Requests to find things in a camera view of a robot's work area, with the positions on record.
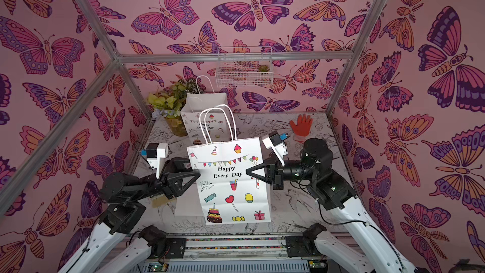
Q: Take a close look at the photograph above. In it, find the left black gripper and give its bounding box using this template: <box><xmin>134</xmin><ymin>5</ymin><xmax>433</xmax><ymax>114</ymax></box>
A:
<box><xmin>131</xmin><ymin>159</ymin><xmax>200</xmax><ymax>204</ymax></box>

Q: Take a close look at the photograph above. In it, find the white paper gift bag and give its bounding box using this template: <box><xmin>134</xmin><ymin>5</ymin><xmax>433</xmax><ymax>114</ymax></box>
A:
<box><xmin>175</xmin><ymin>192</ymin><xmax>203</xmax><ymax>217</ymax></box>

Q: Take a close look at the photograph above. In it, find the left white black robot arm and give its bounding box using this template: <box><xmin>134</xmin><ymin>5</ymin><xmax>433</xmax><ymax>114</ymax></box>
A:
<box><xmin>59</xmin><ymin>157</ymin><xmax>200</xmax><ymax>272</ymax></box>

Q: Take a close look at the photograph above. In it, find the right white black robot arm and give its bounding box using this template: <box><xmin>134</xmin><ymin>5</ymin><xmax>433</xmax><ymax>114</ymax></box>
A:
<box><xmin>246</xmin><ymin>132</ymin><xmax>425</xmax><ymax>272</ymax></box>

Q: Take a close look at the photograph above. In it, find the red rubber glove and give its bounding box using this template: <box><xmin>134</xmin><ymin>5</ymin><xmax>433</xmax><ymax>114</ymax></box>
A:
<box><xmin>289</xmin><ymin>115</ymin><xmax>313</xmax><ymax>143</ymax></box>

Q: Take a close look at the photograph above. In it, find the potted green leafy plant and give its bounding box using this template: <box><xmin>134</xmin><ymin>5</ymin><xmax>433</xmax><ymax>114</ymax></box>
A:
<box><xmin>147</xmin><ymin>80</ymin><xmax>198</xmax><ymax>137</ymax></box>

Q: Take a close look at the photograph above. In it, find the small plant in basket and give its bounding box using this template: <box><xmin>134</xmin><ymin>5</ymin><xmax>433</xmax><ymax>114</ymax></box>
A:
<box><xmin>258</xmin><ymin>64</ymin><xmax>270</xmax><ymax>73</ymax></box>

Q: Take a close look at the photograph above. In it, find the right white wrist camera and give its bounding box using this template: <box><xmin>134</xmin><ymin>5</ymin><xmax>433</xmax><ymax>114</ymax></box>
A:
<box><xmin>262</xmin><ymin>131</ymin><xmax>289</xmax><ymax>167</ymax></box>

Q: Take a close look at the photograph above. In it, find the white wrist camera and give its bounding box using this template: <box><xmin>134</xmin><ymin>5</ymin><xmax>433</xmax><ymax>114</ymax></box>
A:
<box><xmin>262</xmin><ymin>131</ymin><xmax>289</xmax><ymax>167</ymax></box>
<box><xmin>141</xmin><ymin>143</ymin><xmax>169</xmax><ymax>179</ymax></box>

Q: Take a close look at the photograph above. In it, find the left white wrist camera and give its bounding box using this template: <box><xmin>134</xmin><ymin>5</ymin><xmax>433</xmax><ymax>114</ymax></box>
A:
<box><xmin>141</xmin><ymin>143</ymin><xmax>169</xmax><ymax>179</ymax></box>

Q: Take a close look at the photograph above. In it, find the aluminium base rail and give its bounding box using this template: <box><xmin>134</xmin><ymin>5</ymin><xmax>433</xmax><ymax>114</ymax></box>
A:
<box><xmin>75</xmin><ymin>233</ymin><xmax>399</xmax><ymax>273</ymax></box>

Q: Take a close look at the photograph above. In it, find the white wire wall basket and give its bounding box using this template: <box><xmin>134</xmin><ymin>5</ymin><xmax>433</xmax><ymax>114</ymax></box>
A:
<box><xmin>214</xmin><ymin>45</ymin><xmax>274</xmax><ymax>88</ymax></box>

